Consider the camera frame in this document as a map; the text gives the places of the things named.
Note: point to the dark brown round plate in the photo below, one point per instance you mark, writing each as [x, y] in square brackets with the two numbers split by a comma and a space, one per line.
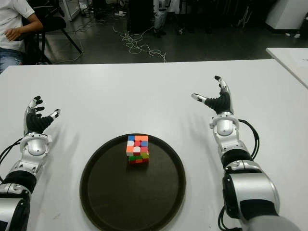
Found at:
[132, 190]

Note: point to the white machine housing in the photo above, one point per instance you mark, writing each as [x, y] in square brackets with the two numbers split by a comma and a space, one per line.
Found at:
[286, 14]

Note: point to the white cabinet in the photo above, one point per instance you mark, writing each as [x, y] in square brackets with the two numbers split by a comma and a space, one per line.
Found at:
[71, 8]

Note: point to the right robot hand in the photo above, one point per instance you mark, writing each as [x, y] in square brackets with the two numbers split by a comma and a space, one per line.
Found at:
[221, 102]

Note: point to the black cabinet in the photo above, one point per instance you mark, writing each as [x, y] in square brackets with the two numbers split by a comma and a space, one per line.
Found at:
[140, 14]

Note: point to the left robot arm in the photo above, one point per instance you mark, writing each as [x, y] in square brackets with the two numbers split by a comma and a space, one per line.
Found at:
[36, 146]

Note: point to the white power strip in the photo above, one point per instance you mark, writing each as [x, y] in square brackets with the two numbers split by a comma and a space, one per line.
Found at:
[120, 13]

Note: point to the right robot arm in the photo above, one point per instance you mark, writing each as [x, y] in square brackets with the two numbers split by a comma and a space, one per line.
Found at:
[245, 187]

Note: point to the multicoloured Rubik's cube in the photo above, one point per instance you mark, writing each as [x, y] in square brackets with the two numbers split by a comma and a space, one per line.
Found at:
[137, 149]

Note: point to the black office chair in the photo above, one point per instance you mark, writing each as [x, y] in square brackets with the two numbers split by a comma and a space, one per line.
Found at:
[55, 22]

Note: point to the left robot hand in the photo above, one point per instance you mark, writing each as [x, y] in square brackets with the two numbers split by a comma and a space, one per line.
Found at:
[36, 122]

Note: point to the seated person white shirt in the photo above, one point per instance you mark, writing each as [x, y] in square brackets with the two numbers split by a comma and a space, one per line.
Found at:
[12, 14]

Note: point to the silver humanoid robot legs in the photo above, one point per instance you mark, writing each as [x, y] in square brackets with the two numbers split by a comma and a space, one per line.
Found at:
[159, 16]

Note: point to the white side table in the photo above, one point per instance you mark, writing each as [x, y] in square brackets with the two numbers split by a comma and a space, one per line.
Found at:
[291, 62]

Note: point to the small white floor object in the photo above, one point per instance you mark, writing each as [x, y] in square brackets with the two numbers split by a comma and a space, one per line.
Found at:
[297, 35]

